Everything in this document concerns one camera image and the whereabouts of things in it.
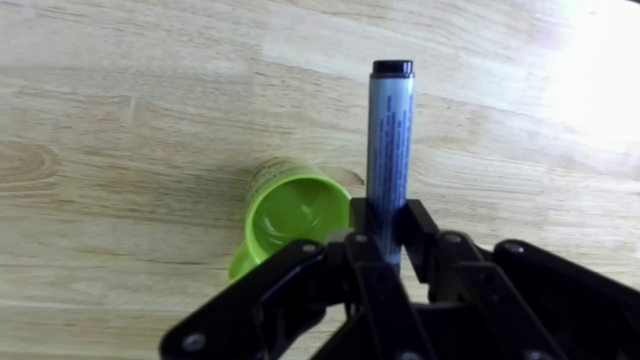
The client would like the yellow-green plastic mug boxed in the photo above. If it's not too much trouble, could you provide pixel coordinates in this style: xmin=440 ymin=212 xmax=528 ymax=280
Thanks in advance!
xmin=229 ymin=156 xmax=355 ymax=283

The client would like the black marker pen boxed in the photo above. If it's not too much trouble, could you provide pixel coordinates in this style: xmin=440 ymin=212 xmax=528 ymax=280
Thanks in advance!
xmin=364 ymin=59 xmax=417 ymax=271

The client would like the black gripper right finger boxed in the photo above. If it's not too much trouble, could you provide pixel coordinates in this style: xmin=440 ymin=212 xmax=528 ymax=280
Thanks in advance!
xmin=399 ymin=199 xmax=640 ymax=360

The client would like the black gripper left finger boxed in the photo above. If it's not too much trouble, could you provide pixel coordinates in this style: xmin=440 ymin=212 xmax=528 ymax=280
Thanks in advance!
xmin=158 ymin=197 xmax=436 ymax=360

